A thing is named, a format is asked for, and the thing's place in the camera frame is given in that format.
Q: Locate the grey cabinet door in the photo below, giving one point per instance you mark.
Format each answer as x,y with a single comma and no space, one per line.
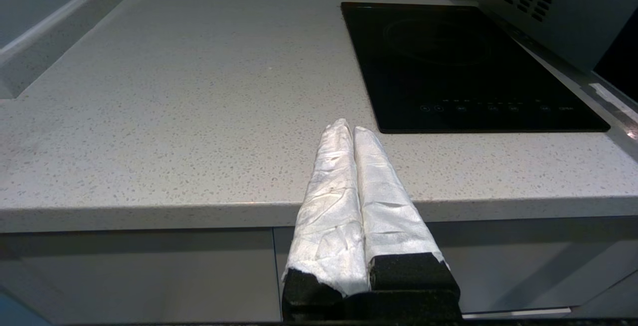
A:
139,276
523,266

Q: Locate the black induction cooktop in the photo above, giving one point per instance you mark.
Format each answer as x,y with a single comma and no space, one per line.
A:
448,67

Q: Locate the silver microwave oven body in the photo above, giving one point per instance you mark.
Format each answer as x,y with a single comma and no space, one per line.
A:
573,17

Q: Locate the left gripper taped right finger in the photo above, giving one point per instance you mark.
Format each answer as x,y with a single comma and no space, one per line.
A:
389,216

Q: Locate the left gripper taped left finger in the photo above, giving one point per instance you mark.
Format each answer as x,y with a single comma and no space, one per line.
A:
329,216

